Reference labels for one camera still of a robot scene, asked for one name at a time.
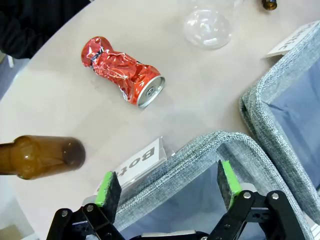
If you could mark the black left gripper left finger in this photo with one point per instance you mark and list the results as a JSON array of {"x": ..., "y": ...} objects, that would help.
[{"x": 90, "y": 220}]

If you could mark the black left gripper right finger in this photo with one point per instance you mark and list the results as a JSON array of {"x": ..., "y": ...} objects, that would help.
[{"x": 250, "y": 215}]

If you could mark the crushed red soda can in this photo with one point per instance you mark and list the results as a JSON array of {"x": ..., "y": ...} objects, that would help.
[{"x": 117, "y": 67}]

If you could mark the grey fabric basket bottle label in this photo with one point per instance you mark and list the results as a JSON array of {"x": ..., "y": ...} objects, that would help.
[{"x": 190, "y": 160}]

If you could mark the grey fabric basket plastic label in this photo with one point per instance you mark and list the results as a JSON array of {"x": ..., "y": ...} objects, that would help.
[{"x": 265, "y": 100}]

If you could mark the white sign reading Bottle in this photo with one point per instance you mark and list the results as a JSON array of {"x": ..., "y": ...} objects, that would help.
[{"x": 142, "y": 162}]

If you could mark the brown glass bottle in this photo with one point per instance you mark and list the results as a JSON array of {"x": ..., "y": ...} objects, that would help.
[
  {"x": 269, "y": 3},
  {"x": 40, "y": 156}
]

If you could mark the white sign reading Plastic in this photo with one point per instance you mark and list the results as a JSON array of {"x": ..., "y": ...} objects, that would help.
[{"x": 287, "y": 42}]

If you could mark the clear plastic bottle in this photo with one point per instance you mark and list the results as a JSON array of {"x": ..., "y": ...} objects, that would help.
[{"x": 207, "y": 27}]

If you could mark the person in dark clothing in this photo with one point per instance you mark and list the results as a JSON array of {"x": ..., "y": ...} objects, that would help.
[{"x": 32, "y": 22}]

